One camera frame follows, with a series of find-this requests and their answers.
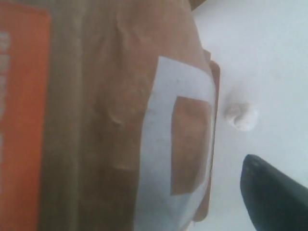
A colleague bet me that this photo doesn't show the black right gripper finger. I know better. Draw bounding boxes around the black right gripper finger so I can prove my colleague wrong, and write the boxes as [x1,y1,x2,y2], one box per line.
[240,154,308,231]

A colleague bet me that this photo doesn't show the brown pouch orange label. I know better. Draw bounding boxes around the brown pouch orange label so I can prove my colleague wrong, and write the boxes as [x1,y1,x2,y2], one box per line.
[0,0,219,231]

